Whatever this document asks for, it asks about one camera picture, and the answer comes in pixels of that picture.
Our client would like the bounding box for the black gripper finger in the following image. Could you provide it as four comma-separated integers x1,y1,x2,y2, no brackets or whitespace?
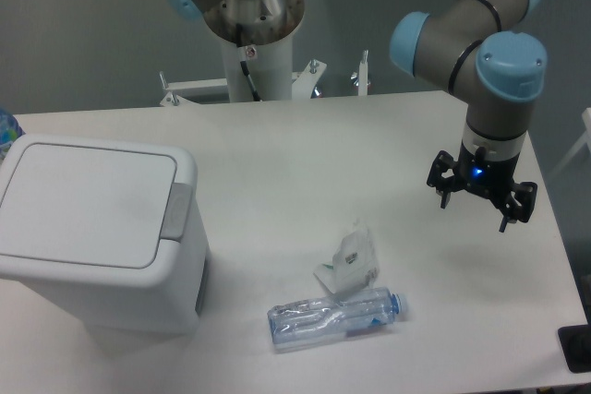
499,182,537,233
427,150,462,209

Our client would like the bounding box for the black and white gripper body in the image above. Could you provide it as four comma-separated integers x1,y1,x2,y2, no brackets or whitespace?
453,124,525,201

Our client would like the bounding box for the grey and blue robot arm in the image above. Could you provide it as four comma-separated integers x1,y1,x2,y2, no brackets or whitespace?
167,0,547,224

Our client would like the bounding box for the white plastic trash can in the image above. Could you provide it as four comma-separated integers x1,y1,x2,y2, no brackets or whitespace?
1,134,211,336

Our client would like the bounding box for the white furniture leg right edge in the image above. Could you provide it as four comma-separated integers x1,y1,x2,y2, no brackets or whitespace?
549,108,590,182

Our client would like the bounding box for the crumpled white plastic wrapper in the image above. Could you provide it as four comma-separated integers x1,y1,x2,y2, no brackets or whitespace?
313,221,380,294

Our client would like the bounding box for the black device at table edge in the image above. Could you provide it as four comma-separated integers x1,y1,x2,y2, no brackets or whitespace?
558,324,590,374

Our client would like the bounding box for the crushed clear plastic bottle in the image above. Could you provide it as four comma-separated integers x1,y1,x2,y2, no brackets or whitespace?
267,287,408,351

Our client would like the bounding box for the blue patterned object left edge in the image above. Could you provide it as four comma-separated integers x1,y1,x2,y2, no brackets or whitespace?
0,109,25,160

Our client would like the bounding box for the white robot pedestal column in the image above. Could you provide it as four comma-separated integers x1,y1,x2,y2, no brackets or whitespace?
218,35,293,102

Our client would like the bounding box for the black cable on pedestal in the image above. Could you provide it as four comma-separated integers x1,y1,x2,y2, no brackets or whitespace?
235,22,262,102

